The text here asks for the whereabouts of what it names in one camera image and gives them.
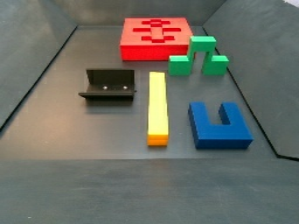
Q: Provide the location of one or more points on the black angle fixture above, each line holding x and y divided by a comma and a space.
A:
109, 84

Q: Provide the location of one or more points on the red slotted board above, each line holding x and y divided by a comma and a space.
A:
152, 38

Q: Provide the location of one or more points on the yellow long bar block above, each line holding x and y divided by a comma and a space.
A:
158, 130

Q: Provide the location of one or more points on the blue U-shaped block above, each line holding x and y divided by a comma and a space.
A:
230, 135

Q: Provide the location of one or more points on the green arch block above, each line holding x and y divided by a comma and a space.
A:
214, 64

